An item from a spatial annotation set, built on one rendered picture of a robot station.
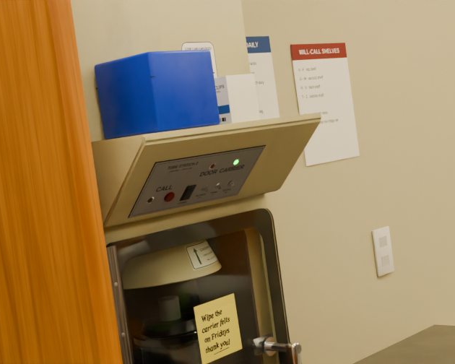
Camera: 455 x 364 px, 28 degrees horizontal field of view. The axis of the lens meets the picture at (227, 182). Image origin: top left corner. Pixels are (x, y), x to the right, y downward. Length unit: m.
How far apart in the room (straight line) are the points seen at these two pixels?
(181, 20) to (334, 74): 1.01
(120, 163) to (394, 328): 1.42
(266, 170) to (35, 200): 0.34
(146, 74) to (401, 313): 1.46
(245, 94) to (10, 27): 0.31
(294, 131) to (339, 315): 1.01
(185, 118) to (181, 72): 0.05
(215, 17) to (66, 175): 0.39
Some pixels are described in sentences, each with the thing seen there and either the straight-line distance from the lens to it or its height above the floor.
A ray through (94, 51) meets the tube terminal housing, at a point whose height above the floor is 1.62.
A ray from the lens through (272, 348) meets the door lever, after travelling 1.26.
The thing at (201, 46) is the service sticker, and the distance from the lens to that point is 1.22.
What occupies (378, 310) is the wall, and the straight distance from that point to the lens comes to 2.27.
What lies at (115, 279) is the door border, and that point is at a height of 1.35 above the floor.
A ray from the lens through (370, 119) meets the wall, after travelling 2.27.
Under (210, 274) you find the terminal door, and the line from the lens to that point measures 1.18.
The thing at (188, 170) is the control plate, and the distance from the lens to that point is 1.07.
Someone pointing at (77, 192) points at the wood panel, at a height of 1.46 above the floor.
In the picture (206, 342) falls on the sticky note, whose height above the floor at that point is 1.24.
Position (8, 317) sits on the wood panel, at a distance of 1.09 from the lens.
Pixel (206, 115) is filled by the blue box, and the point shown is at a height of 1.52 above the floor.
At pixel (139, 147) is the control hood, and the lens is 0.98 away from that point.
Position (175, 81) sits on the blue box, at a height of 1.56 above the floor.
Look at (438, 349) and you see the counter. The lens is 2.18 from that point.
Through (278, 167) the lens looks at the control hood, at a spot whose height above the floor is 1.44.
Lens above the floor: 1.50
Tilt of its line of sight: 3 degrees down
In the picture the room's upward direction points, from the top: 8 degrees counter-clockwise
